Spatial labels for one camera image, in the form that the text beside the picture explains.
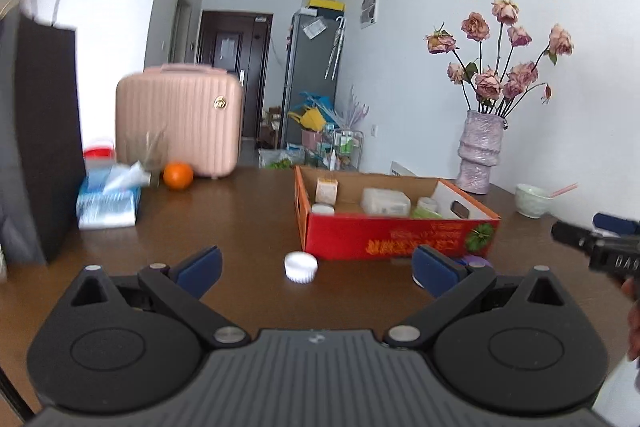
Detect small trolley with bottles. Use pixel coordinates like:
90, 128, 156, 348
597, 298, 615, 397
319, 129, 364, 172

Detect red cardboard box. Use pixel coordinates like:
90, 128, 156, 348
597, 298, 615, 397
293, 165, 501, 262

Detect pink hard suitcase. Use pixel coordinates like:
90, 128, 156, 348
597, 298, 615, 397
114, 62, 245, 180

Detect clear plastic container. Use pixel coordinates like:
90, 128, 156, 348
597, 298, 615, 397
360, 187, 412, 216

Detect red lidded container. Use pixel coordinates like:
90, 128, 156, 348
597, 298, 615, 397
82, 140, 117, 160

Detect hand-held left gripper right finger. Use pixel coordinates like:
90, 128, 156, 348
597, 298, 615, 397
385, 245, 583, 349

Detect person's right hand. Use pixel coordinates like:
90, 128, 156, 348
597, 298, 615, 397
621, 276, 640, 364

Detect grey refrigerator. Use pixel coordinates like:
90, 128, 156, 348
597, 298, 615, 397
281, 8, 346, 152

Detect dried pink roses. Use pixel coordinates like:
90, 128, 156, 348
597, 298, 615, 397
424, 0, 575, 118

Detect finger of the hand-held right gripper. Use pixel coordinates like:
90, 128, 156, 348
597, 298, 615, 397
592, 212, 640, 237
550, 220, 601, 254

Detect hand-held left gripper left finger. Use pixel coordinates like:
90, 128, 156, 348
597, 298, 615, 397
55, 245, 251, 349

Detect orange fruit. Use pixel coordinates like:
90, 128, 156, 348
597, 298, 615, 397
162, 161, 195, 192

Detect clear folded umbrella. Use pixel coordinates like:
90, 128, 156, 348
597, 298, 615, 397
324, 16, 347, 82

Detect green small bottle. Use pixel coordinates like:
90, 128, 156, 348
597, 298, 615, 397
413, 196, 444, 219

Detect clear glass cup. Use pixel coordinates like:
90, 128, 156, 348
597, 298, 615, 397
124, 130, 169, 173

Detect yellow blue toy pile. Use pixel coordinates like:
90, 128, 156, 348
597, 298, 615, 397
287, 91, 341, 133

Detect purple feather decoration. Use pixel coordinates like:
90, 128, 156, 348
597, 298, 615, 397
342, 85, 371, 130

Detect white ribbed bottle cap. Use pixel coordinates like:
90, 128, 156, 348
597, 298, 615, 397
283, 251, 319, 284

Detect pale green bowl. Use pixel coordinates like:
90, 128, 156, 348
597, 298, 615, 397
514, 183, 553, 220

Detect black paper bag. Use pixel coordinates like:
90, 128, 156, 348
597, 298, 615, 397
0, 0, 87, 266

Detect pink textured vase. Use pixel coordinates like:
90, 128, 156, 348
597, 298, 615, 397
455, 109, 509, 196

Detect blue tissue pack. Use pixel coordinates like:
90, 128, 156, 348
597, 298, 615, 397
75, 160, 151, 230

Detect dark brown door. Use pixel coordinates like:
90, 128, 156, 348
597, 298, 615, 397
196, 10, 274, 138

